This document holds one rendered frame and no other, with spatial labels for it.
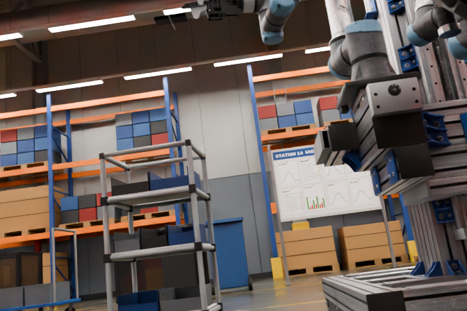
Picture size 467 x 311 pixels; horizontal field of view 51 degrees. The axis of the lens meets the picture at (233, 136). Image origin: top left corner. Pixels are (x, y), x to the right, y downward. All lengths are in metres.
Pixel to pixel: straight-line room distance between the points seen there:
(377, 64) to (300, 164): 5.54
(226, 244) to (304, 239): 3.81
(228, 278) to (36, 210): 5.95
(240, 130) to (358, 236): 3.79
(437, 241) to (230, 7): 1.02
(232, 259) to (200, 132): 5.79
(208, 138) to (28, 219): 4.42
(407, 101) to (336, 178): 5.69
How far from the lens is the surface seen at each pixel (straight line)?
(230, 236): 6.74
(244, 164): 11.73
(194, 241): 2.53
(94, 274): 12.24
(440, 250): 1.70
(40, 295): 5.69
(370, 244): 10.47
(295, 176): 7.02
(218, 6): 1.71
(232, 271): 6.73
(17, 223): 11.75
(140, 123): 11.23
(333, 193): 7.02
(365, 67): 1.57
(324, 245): 10.34
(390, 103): 1.40
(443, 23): 1.14
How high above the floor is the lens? 0.33
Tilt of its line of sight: 15 degrees up
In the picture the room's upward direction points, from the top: 7 degrees counter-clockwise
